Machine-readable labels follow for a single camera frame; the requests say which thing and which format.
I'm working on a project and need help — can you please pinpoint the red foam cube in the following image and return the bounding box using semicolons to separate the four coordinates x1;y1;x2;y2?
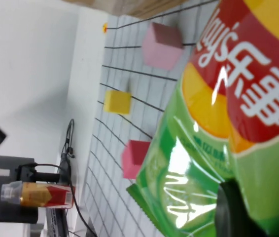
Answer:
121;140;152;180

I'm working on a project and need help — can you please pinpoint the black cable bundle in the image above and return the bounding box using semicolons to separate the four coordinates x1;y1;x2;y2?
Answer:
60;118;76;185

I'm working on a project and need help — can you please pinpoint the black mount bracket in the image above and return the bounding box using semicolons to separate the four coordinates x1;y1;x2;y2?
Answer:
15;162;61;184

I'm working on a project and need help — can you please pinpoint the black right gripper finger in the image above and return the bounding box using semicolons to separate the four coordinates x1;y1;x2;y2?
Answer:
214;179;268;237

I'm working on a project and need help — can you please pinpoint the grey device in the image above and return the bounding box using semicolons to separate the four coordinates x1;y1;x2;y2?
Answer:
45;208;69;237

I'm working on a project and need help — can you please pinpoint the green Lay's cucumber chips bag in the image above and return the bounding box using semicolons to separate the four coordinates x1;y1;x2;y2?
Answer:
126;0;279;237

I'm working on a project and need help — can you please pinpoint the red-label drink bottle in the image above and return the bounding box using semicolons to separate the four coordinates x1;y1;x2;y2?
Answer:
0;180;76;210

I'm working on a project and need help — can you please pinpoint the yellow foam cube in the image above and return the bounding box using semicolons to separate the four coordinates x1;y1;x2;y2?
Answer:
103;89;132;115

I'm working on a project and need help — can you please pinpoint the cardboard box with F2 print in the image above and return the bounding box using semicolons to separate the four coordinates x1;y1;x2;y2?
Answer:
63;0;189;19

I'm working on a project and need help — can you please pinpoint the pink foam cube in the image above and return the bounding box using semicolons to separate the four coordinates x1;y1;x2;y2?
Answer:
141;22;184;71

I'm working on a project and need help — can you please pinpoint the thin black cable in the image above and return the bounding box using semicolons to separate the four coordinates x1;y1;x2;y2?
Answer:
31;162;98;237

